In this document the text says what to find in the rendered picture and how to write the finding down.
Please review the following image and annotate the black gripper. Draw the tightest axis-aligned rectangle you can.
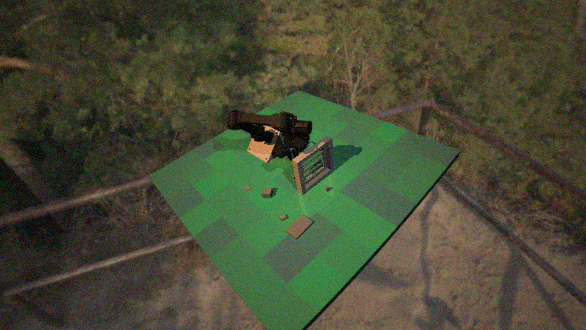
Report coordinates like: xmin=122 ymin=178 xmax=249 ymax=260
xmin=273 ymin=132 xmax=310 ymax=161

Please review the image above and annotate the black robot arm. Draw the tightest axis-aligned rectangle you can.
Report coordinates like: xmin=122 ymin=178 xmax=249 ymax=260
xmin=227 ymin=110 xmax=312 ymax=152

